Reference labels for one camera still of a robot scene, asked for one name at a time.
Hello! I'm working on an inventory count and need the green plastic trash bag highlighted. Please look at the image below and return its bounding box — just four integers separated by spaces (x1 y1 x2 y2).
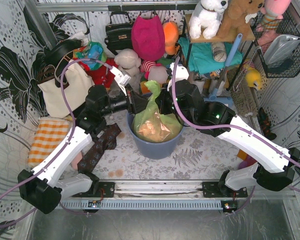
132 80 183 143

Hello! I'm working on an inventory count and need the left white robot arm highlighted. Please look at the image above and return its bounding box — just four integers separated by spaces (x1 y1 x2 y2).
17 85 148 214

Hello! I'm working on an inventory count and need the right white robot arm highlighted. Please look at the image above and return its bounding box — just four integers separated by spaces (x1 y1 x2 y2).
155 79 300 197

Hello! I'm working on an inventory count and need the blue trash bin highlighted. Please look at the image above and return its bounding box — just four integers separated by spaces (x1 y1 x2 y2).
126 113 184 160

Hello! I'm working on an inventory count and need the cream canvas tote bag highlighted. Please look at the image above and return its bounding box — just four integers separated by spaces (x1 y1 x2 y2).
38 63 94 118

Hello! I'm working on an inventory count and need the magenta felt bag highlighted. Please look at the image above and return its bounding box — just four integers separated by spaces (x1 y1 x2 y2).
131 15 165 61

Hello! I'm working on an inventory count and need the pink pig plush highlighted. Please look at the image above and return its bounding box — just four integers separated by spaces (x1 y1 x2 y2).
140 60 168 84

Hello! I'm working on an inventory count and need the red garment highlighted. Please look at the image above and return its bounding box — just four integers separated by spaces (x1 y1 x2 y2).
79 62 115 89

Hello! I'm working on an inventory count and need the white fluffy plush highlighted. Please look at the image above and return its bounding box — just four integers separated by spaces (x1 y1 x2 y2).
114 48 142 84

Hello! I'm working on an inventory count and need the dark patterned necktie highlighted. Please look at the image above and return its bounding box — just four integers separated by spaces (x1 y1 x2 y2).
77 123 121 174

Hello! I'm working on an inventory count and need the teal cloth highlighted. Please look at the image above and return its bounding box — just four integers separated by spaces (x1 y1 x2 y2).
178 37 243 75

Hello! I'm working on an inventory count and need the blue floor squeegee head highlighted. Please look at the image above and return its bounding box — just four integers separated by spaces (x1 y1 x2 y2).
203 95 234 108

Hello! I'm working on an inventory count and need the colourful silk scarf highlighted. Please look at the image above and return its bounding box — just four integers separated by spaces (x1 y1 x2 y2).
72 41 107 72

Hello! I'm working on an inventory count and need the black leather handbag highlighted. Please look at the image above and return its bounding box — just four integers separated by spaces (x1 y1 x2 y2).
104 11 134 56

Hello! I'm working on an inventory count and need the orange plush toy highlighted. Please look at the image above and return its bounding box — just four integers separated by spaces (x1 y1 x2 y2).
162 21 180 55

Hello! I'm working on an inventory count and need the wooden shelf board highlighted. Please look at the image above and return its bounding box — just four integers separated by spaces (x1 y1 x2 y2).
184 13 256 44

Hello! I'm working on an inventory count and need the orange checkered towel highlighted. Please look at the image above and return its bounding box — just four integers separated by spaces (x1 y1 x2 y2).
27 117 72 168

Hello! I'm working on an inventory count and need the yellow plush toy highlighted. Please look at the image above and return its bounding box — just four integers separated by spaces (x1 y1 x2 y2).
243 63 262 91

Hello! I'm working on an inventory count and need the black hat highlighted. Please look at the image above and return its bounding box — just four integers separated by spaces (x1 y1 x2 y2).
44 39 82 65

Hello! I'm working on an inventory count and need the white plush dog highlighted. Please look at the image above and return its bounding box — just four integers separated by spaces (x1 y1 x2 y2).
189 0 228 40

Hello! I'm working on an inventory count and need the brown teddy bear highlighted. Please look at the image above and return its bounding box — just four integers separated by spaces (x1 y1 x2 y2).
217 0 265 41

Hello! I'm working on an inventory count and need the silver foil pouch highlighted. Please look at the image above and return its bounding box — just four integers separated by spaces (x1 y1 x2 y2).
263 34 300 65

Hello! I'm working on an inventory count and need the pink plush toy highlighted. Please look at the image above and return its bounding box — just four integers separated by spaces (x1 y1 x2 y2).
260 0 291 22

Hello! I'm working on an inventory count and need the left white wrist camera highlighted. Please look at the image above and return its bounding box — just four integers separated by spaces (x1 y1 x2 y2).
110 66 131 96

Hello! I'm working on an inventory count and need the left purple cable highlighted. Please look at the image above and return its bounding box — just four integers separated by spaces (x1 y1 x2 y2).
0 58 118 230

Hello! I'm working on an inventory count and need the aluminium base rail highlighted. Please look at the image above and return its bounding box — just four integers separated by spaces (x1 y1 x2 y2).
27 178 297 201

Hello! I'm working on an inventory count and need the black wire basket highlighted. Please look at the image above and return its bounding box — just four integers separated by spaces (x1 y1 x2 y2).
251 12 300 79

